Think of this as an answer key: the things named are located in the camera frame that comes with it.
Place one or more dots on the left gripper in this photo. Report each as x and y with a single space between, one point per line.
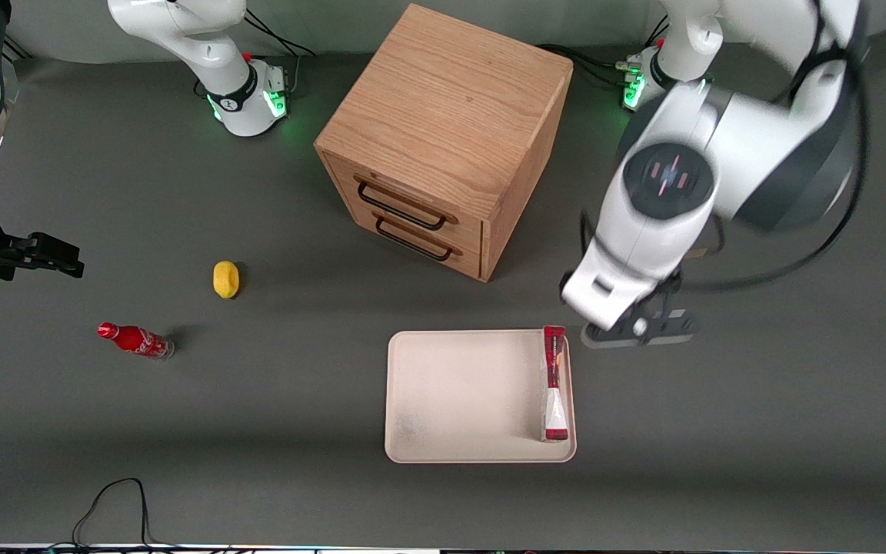
672 282

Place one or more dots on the red cookie box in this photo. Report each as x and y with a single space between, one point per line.
554 385

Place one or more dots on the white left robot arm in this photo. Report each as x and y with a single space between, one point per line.
751 138

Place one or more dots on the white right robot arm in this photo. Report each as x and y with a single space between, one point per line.
181 23

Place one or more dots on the beige plastic tray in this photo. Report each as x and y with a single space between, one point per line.
466 396

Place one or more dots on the red cola bottle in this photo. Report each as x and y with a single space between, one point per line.
135 339

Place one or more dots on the yellow lemon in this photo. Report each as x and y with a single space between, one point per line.
226 279

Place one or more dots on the wooden two-drawer cabinet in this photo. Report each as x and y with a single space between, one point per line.
451 115

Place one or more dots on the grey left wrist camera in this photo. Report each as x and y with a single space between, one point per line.
670 337

